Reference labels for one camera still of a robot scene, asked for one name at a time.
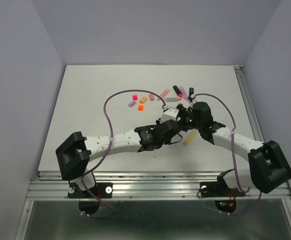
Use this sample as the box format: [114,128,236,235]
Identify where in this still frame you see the bright orange pen cap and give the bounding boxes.
[138,104,144,111]

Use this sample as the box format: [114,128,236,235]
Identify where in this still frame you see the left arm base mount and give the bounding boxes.
[67,182,116,219]

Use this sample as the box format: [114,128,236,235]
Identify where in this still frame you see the orange black highlighter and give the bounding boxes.
[189,87,194,96]

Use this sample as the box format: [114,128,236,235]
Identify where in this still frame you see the aluminium front rail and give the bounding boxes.
[26,171,291,201]

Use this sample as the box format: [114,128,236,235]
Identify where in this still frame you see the lilac pen cap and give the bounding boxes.
[128,100,136,107]

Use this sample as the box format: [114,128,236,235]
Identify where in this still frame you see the pastel lilac highlighter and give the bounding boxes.
[179,86,189,101]

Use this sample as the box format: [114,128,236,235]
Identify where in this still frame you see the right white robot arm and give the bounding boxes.
[177,102,291,195]

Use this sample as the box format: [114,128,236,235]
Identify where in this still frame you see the pastel orange pen cap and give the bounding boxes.
[140,96,147,104]

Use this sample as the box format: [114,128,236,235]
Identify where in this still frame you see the pastel orange highlighter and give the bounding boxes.
[157,88,170,101]

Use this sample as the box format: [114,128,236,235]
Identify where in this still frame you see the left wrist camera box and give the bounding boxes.
[160,107,179,123]

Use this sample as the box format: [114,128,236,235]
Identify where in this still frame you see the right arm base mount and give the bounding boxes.
[196,169,246,215]

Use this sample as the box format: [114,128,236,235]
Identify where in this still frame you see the aluminium rail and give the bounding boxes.
[233,65,264,141]
[26,171,291,201]

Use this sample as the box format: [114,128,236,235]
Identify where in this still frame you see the pink black highlighter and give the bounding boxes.
[173,85,183,99]

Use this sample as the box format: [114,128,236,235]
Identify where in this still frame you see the clear orange-tip highlighter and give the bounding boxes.
[164,97,181,103]

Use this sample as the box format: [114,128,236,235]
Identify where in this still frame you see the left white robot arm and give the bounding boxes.
[55,119,181,197]

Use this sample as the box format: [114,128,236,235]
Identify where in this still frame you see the pink pen cap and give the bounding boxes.
[132,94,138,100]

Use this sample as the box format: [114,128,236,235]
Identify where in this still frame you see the pastel yellow highlighter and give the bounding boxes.
[183,129,198,146]

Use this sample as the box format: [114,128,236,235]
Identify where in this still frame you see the aluminium right rail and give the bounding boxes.
[233,65,264,141]

